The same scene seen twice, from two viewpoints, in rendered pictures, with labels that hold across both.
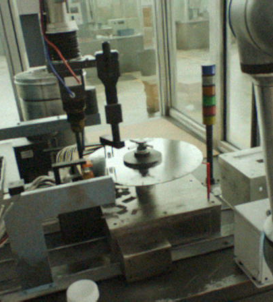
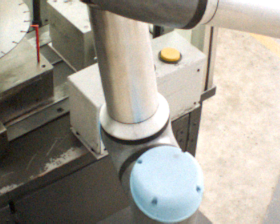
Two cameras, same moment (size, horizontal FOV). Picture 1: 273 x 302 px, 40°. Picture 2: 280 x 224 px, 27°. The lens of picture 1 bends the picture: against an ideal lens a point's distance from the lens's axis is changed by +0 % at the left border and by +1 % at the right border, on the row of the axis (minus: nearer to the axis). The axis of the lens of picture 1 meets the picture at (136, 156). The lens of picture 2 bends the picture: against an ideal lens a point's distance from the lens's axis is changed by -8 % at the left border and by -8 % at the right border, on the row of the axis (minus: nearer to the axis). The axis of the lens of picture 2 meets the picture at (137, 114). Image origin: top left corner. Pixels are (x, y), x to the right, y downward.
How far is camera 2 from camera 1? 0.41 m
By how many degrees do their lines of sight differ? 30
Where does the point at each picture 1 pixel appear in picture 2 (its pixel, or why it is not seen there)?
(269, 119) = (101, 33)
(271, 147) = (104, 56)
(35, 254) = not seen: outside the picture
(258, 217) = (94, 89)
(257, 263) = (95, 137)
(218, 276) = (57, 153)
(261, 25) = not seen: outside the picture
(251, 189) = (85, 43)
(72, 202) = not seen: outside the picture
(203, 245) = (37, 116)
